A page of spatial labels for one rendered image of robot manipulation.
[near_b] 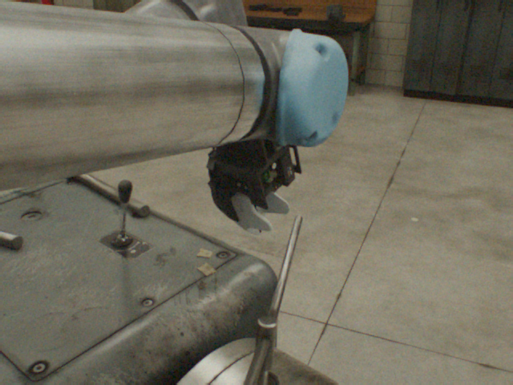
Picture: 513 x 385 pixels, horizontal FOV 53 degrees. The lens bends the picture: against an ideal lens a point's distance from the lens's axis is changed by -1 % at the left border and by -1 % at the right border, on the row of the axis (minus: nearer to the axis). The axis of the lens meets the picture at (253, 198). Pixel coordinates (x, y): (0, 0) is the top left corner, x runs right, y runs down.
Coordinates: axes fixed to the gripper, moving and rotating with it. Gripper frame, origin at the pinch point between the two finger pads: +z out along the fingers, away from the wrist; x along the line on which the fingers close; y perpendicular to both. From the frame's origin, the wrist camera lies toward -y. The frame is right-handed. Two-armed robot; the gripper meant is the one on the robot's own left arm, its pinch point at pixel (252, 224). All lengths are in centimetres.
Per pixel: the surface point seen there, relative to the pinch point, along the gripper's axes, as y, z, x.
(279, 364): 10.2, 10.3, -11.1
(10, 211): -49, 6, -14
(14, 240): -35.6, 2.7, -18.6
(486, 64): -132, 270, 507
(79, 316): -13.4, 3.4, -21.9
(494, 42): -129, 247, 516
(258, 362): 13.6, -0.6, -16.2
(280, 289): 7.5, 3.8, -5.1
